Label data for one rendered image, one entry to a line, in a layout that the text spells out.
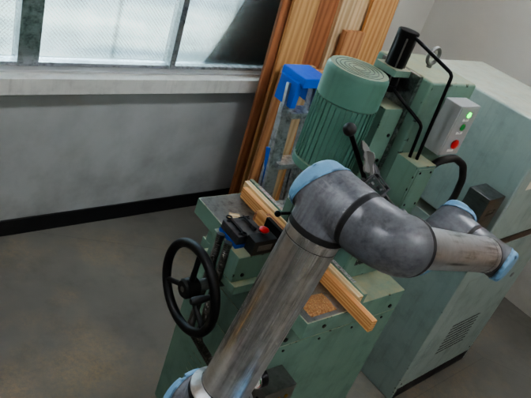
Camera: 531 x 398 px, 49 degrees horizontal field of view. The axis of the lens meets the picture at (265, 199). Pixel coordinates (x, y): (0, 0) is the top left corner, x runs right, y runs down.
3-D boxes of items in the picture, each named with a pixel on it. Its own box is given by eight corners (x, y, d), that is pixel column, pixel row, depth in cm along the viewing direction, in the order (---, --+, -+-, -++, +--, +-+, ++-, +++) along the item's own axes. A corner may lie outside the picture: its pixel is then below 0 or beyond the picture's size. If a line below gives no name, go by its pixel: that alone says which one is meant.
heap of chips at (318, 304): (295, 300, 163) (298, 294, 162) (321, 293, 170) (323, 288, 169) (310, 317, 159) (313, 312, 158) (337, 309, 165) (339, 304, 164)
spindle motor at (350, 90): (280, 152, 170) (315, 51, 155) (322, 149, 181) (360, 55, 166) (316, 185, 160) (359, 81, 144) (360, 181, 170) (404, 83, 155)
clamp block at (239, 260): (205, 251, 175) (212, 227, 170) (242, 245, 183) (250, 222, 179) (231, 283, 166) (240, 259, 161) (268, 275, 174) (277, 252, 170)
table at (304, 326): (168, 215, 190) (172, 199, 187) (243, 204, 209) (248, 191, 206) (274, 350, 153) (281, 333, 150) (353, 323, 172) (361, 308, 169)
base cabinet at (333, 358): (152, 392, 233) (193, 255, 198) (265, 354, 269) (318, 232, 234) (209, 491, 205) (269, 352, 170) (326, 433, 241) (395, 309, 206)
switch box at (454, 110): (422, 145, 174) (446, 96, 166) (442, 144, 180) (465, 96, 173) (437, 155, 171) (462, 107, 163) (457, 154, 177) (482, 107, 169)
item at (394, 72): (367, 81, 166) (390, 23, 158) (385, 81, 171) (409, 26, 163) (386, 94, 161) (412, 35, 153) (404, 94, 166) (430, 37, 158)
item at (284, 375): (242, 392, 177) (250, 375, 173) (274, 381, 184) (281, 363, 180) (257, 414, 172) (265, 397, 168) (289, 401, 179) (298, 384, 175)
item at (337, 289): (239, 197, 201) (242, 187, 199) (244, 196, 202) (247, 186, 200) (367, 332, 161) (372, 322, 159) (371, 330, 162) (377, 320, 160)
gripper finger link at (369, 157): (378, 137, 148) (380, 174, 147) (371, 140, 154) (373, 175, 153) (366, 137, 147) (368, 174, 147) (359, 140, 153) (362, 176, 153)
